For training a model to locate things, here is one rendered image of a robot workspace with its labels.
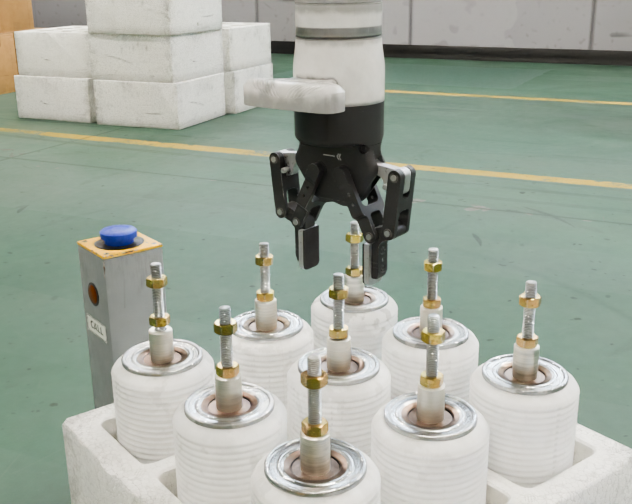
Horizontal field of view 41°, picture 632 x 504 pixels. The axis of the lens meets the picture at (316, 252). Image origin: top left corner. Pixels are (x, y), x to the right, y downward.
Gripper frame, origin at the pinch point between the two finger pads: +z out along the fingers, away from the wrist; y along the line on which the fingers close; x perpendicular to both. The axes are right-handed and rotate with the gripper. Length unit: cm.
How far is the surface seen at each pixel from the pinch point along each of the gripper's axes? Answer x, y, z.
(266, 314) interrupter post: -2.2, 10.8, 8.5
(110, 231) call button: 1.0, 29.9, 2.3
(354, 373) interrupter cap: 0.8, -2.1, 10.1
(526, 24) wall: -476, 195, 14
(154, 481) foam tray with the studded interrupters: 15.9, 8.4, 17.3
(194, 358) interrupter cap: 7.2, 11.7, 10.0
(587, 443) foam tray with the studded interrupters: -12.1, -19.3, 17.5
